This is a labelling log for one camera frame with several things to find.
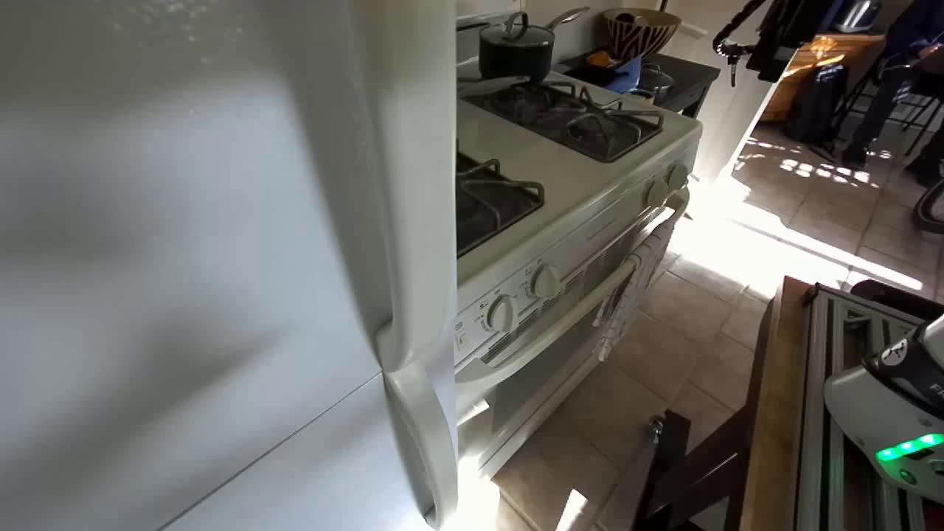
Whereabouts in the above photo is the long white refrigerator door handle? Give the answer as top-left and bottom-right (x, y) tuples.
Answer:
(350, 0), (459, 374)

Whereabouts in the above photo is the dark kitchen countertop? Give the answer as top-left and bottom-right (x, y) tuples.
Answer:
(563, 51), (723, 122)

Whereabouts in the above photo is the white refrigerator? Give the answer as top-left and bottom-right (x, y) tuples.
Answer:
(0, 0), (459, 531)

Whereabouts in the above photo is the black tripod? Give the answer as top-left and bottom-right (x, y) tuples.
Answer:
(710, 0), (837, 83)

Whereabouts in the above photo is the yellow bag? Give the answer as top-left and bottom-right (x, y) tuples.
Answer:
(760, 29), (887, 128)

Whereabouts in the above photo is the utensil holder with tools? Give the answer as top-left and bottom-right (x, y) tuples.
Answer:
(600, 7), (685, 63)

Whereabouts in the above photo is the metal cart frame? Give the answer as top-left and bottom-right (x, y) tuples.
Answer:
(794, 284), (939, 531)

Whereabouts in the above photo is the white gas stove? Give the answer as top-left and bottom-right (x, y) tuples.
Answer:
(452, 69), (704, 482)

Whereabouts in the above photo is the blue plastic container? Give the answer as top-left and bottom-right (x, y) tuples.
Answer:
(604, 57), (650, 98)

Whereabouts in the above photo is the wooden board edge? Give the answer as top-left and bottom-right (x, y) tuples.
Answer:
(737, 275), (819, 531)

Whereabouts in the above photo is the black cast iron burner grate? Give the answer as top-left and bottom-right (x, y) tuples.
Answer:
(462, 79), (666, 166)
(454, 150), (548, 259)

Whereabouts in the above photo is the dark wooden chair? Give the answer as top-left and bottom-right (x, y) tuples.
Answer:
(631, 406), (754, 531)

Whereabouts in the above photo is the short white refrigerator door handle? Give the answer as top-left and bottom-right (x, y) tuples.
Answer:
(381, 361), (459, 524)

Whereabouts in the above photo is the checkered dish towel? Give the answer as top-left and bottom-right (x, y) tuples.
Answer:
(594, 232), (673, 364)

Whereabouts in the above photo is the white oven door handle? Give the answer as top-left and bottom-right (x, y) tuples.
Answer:
(452, 188), (690, 390)

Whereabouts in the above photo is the black saucepan with lid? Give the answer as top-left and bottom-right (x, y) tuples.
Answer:
(477, 7), (594, 85)

